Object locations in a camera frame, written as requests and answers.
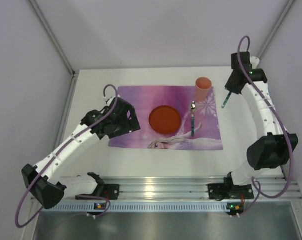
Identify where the perforated cable duct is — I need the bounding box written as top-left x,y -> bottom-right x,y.
47,201 -> 243,213

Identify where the red round plate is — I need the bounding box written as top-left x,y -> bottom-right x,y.
148,105 -> 182,135

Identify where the fork with teal handle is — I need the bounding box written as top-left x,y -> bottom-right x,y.
221,92 -> 232,109

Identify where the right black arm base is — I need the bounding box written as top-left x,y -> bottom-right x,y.
207,177 -> 255,201

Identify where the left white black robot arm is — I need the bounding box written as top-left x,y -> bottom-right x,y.
21,98 -> 141,209

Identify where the spoon with teal handle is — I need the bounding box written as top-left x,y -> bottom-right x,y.
189,101 -> 196,138

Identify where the aluminium rail frame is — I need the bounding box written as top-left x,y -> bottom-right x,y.
100,177 -> 302,201

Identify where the purple pink Frozen placemat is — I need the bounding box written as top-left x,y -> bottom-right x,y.
108,86 -> 223,151

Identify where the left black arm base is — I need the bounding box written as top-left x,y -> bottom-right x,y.
75,172 -> 120,200

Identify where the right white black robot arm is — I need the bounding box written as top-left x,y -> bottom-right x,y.
225,51 -> 290,186

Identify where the pink plastic cup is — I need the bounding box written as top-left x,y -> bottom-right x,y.
194,77 -> 212,102

